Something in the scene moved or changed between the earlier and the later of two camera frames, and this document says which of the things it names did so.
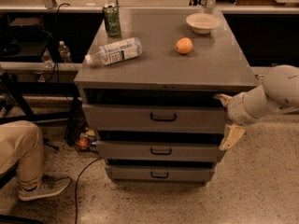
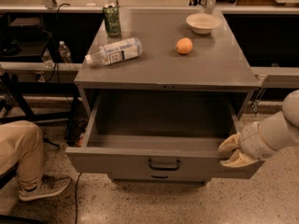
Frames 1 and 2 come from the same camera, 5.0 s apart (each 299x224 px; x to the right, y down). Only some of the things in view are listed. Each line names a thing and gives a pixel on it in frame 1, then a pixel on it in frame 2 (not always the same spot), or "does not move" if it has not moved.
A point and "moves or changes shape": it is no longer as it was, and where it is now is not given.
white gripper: (237, 111) → (250, 143)
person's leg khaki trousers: (21, 145) does not move
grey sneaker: (49, 185) does not move
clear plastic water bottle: (116, 51) does not move
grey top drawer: (154, 119) moves or changes shape
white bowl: (203, 22) does not move
